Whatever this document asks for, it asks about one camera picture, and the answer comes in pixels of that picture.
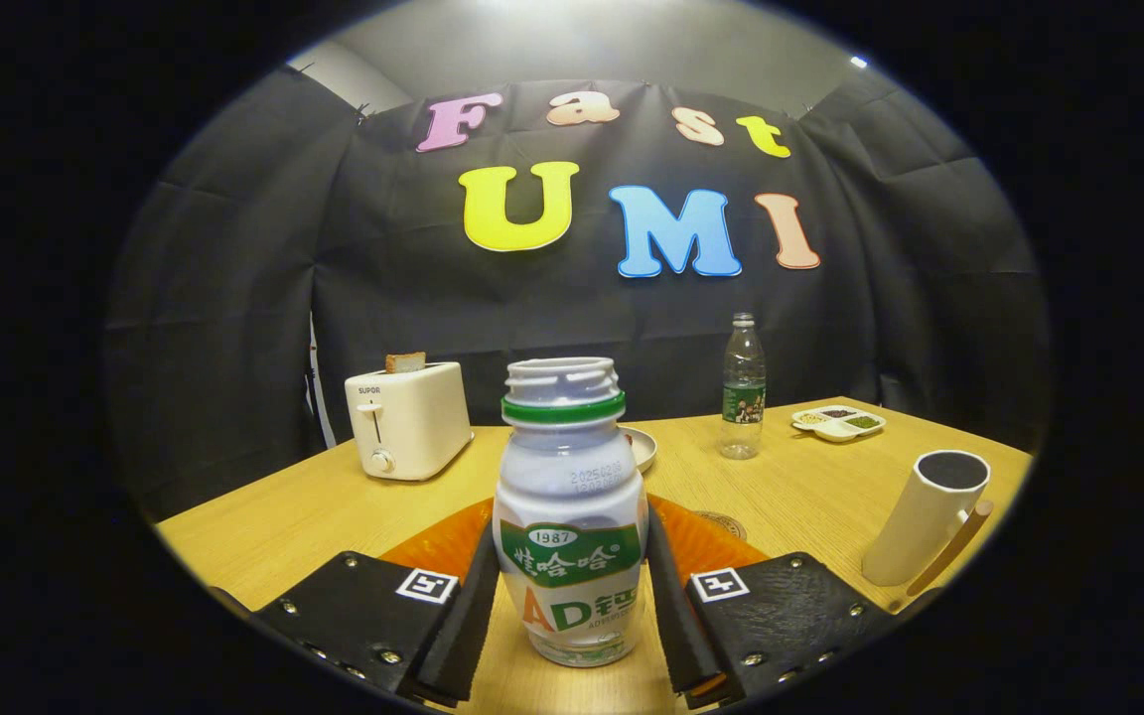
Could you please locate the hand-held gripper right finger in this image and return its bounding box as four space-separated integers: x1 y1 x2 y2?
643 494 896 711

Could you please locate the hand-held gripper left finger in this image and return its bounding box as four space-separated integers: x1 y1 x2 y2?
252 497 501 708

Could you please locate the round wooden coaster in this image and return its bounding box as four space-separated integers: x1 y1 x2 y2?
693 510 748 542

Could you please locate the white juice bottle green label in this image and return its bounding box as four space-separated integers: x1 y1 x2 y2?
493 357 649 668

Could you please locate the white cup with wooden handle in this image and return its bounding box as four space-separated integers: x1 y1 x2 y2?
862 449 995 602

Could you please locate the clear plastic water bottle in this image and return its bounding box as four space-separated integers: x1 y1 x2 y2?
720 313 767 460

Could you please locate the round grey plate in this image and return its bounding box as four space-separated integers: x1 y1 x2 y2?
620 426 658 475

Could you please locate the wooden table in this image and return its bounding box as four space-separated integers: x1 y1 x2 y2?
155 397 1035 715

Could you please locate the white toaster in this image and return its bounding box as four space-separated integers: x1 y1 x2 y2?
345 361 475 483

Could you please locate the white divided tray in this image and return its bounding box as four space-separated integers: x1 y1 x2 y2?
791 405 887 443

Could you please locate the black backdrop cloth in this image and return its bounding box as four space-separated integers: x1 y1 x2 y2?
103 65 1055 522

